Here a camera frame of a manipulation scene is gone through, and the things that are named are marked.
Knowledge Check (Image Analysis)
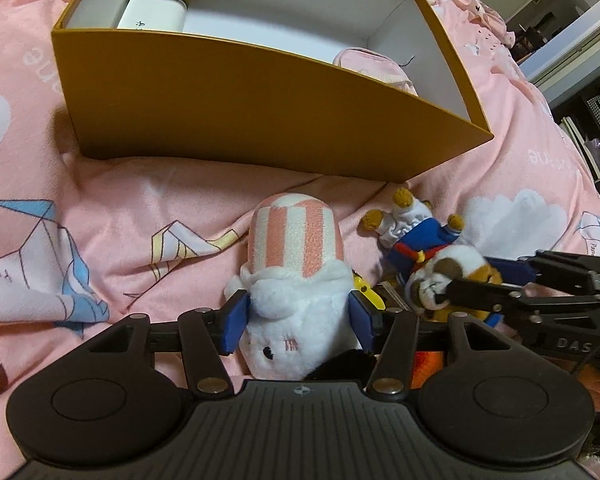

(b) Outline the orange cardboard box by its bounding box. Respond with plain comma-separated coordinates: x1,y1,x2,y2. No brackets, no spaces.
51,0,495,184

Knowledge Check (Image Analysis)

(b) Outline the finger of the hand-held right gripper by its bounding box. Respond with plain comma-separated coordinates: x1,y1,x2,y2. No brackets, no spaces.
447,278,600,311
484,250,600,286

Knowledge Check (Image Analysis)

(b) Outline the white plastic bag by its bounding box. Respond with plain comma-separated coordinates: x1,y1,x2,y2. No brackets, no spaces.
582,136,600,177

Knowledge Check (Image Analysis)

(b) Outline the pink fabric pouch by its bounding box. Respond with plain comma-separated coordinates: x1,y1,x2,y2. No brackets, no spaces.
331,47,421,97

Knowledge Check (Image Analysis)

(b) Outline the small yellow toy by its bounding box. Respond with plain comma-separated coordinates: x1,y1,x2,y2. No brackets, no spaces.
352,274,387,312

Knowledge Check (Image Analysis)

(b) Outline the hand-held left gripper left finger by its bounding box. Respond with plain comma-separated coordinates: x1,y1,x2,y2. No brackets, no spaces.
87,289,252,395

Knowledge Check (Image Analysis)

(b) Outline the small white box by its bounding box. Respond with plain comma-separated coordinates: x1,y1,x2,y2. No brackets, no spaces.
116,0,189,34

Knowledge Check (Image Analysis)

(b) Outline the pink striped white plush toy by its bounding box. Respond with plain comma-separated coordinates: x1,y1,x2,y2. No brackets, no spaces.
223,192,377,382

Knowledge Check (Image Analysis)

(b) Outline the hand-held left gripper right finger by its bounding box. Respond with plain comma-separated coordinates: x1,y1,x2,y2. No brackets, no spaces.
348,292,516,396

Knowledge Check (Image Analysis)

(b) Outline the orange toy piece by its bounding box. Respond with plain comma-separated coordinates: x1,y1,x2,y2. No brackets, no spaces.
411,350,447,390

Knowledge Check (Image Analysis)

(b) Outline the bear plush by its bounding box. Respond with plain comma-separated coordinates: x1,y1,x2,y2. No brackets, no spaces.
362,187,539,322

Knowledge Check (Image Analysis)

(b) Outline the pink printed blanket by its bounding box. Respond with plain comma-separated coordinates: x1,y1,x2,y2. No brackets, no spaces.
0,0,600,480

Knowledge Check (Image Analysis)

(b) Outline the black shelf unit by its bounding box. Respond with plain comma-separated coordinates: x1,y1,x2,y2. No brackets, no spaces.
550,74,600,204

